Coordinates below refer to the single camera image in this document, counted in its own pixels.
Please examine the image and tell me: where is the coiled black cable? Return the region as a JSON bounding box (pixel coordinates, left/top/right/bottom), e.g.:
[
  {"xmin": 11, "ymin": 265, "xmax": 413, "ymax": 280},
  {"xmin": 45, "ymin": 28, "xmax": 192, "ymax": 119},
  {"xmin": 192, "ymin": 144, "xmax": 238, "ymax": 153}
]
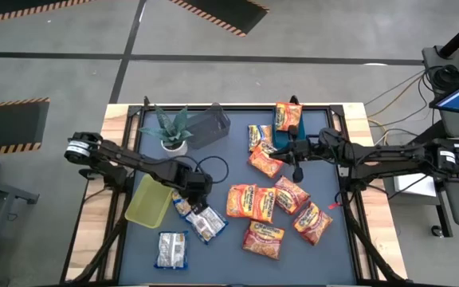
[{"xmin": 428, "ymin": 63, "xmax": 459, "ymax": 95}]

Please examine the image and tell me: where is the dark gray plastic bin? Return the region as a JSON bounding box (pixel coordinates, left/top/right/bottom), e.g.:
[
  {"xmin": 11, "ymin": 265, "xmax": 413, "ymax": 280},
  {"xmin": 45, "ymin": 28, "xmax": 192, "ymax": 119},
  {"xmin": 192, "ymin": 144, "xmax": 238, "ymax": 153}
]
[{"xmin": 185, "ymin": 102, "xmax": 231, "ymax": 151}]

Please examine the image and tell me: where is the blue-gray table mat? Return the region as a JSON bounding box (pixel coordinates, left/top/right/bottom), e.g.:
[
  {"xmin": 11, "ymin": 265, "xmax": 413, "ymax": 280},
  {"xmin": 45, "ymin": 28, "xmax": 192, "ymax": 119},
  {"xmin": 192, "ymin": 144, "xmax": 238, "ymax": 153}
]
[{"xmin": 120, "ymin": 109, "xmax": 358, "ymax": 286}]

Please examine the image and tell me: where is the teal plastic bin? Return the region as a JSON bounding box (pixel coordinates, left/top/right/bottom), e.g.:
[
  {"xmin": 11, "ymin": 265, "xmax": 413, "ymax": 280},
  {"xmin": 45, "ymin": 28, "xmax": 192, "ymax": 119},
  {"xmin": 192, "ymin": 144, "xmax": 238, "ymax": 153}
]
[{"xmin": 273, "ymin": 105, "xmax": 307, "ymax": 151}]

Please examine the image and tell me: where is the yellow-green plastic bin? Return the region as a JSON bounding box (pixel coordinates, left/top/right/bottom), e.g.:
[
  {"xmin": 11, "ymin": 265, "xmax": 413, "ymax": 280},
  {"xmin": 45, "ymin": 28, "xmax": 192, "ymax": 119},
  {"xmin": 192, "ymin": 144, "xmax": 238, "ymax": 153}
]
[{"xmin": 124, "ymin": 174, "xmax": 175, "ymax": 230}]

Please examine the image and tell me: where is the white paper label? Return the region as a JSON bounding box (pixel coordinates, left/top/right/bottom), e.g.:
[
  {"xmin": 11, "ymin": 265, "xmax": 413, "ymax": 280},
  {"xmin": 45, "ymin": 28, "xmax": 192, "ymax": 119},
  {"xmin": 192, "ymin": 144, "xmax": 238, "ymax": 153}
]
[{"xmin": 392, "ymin": 173, "xmax": 437, "ymax": 199}]

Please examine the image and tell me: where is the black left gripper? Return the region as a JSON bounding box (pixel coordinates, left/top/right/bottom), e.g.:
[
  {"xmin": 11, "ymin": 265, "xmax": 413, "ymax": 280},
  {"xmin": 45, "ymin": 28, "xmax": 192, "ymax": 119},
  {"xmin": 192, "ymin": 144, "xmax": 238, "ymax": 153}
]
[{"xmin": 180, "ymin": 171, "xmax": 214, "ymax": 216}]

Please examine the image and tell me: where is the green plant in white pot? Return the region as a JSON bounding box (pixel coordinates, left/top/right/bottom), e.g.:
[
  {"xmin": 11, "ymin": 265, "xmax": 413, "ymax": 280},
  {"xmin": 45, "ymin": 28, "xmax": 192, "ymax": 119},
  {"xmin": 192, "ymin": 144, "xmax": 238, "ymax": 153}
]
[{"xmin": 139, "ymin": 104, "xmax": 196, "ymax": 158}]

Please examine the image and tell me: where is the red-orange Maruchan noodle pack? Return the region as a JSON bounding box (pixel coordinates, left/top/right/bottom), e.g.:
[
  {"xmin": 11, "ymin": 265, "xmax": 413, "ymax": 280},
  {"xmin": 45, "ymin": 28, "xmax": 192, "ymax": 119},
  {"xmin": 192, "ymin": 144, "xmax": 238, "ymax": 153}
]
[
  {"xmin": 273, "ymin": 175, "xmax": 312, "ymax": 215},
  {"xmin": 292, "ymin": 201, "xmax": 334, "ymax": 246}
]

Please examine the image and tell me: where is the red Maruchan roast beef pack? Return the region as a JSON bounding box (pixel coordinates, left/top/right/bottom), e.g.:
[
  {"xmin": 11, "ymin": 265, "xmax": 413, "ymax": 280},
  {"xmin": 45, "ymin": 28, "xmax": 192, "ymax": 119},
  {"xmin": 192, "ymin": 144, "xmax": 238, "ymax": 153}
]
[{"xmin": 241, "ymin": 221, "xmax": 286, "ymax": 261}]

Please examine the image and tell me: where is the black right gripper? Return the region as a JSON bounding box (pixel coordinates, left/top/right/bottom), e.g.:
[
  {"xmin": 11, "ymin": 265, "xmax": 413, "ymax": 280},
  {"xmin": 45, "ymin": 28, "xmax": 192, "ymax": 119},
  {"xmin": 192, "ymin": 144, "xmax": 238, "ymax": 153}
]
[{"xmin": 269, "ymin": 125, "xmax": 321, "ymax": 183}]

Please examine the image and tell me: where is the black diagonal cart strut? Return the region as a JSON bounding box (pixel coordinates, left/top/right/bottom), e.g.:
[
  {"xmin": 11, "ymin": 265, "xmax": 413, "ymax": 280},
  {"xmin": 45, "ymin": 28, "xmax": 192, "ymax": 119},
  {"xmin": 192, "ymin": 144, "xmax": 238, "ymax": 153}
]
[{"xmin": 408, "ymin": 119, "xmax": 448, "ymax": 151}]

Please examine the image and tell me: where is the orange Maruchan noodle pack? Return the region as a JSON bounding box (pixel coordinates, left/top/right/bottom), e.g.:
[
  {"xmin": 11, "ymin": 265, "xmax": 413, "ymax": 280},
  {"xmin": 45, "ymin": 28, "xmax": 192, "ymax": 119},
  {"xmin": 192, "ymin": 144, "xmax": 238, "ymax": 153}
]
[
  {"xmin": 226, "ymin": 183, "xmax": 257, "ymax": 219},
  {"xmin": 252, "ymin": 187, "xmax": 278, "ymax": 223},
  {"xmin": 274, "ymin": 101, "xmax": 304, "ymax": 132},
  {"xmin": 247, "ymin": 142, "xmax": 285, "ymax": 179}
]

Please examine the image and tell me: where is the black metal rig frame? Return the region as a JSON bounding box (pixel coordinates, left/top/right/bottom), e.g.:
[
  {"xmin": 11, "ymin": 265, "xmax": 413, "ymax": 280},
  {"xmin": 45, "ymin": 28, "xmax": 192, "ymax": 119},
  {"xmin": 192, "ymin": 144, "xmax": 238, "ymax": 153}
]
[{"xmin": 60, "ymin": 95, "xmax": 408, "ymax": 287}]

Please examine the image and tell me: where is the white silver noodle packet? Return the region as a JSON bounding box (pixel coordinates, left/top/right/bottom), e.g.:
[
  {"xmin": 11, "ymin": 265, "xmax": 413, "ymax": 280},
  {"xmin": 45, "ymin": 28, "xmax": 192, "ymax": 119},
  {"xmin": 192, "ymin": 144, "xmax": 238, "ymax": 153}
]
[{"xmin": 184, "ymin": 205, "xmax": 230, "ymax": 245}]

